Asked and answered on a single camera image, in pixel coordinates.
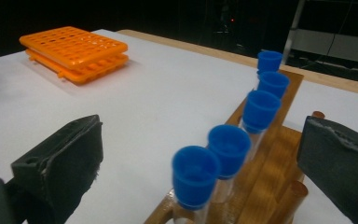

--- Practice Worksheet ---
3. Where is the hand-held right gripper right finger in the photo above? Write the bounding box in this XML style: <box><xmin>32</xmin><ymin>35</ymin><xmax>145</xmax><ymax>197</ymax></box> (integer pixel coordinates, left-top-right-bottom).
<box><xmin>296</xmin><ymin>115</ymin><xmax>358</xmax><ymax>224</ymax></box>

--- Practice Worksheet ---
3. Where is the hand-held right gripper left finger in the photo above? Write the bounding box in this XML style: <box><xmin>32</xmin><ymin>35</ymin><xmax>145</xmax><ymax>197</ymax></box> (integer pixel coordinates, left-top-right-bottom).
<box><xmin>10</xmin><ymin>114</ymin><xmax>104</xmax><ymax>224</ymax></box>

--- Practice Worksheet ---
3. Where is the wooden test tube rack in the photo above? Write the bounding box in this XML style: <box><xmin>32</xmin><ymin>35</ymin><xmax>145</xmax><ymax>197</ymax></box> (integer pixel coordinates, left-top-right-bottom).
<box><xmin>143</xmin><ymin>68</ymin><xmax>326</xmax><ymax>224</ymax></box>

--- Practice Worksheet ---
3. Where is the blue-capped glass test tube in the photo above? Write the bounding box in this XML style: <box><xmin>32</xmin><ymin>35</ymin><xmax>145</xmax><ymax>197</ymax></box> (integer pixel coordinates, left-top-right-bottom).
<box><xmin>171</xmin><ymin>145</ymin><xmax>222</xmax><ymax>224</ymax></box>
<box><xmin>256</xmin><ymin>50</ymin><xmax>283</xmax><ymax>76</ymax></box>
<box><xmin>207</xmin><ymin>124</ymin><xmax>252</xmax><ymax>204</ymax></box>
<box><xmin>239</xmin><ymin>90</ymin><xmax>282</xmax><ymax>162</ymax></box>
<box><xmin>256</xmin><ymin>71</ymin><xmax>291</xmax><ymax>100</ymax></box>

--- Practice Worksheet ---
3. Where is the orange plastic test tube rack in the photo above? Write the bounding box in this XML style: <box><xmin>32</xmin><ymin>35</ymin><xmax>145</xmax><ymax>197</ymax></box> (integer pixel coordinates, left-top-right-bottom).
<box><xmin>18</xmin><ymin>25</ymin><xmax>130</xmax><ymax>86</ymax></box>

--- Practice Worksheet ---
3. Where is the white metal stand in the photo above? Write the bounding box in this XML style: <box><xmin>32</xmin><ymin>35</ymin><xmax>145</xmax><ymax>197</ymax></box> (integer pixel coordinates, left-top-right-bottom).
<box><xmin>282</xmin><ymin>0</ymin><xmax>358</xmax><ymax>66</ymax></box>

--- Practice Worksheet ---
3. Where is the black hanging cable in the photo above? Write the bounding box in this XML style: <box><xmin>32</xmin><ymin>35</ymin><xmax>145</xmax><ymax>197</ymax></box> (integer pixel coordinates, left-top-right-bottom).
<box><xmin>325</xmin><ymin>0</ymin><xmax>354</xmax><ymax>58</ymax></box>

